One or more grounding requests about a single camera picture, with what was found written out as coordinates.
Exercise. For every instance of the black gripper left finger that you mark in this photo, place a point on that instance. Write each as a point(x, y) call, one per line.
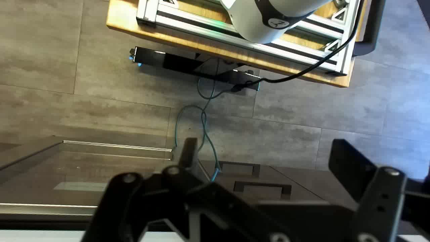
point(210, 202)

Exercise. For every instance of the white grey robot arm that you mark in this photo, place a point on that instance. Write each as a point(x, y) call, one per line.
point(273, 18)

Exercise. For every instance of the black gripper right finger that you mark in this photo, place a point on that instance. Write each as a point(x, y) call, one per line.
point(358, 175)

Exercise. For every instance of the black power strip bar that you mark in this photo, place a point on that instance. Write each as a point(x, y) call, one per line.
point(179, 61)

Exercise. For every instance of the wooden base board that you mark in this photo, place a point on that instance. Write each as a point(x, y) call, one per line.
point(121, 15)

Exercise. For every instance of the aluminium profile frame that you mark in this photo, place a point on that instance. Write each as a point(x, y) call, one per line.
point(314, 42)

